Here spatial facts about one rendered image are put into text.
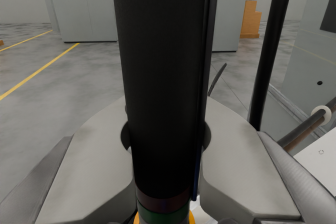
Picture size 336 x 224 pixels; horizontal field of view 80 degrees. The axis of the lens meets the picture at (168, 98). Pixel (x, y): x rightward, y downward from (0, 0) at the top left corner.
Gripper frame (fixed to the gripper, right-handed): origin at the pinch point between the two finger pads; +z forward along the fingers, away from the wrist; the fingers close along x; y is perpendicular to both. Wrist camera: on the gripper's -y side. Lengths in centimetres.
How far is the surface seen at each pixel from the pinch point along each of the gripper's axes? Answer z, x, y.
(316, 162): 19.0, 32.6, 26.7
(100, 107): 255, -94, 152
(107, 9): 690, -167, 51
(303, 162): 20.6, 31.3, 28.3
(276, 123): 89, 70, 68
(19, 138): 185, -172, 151
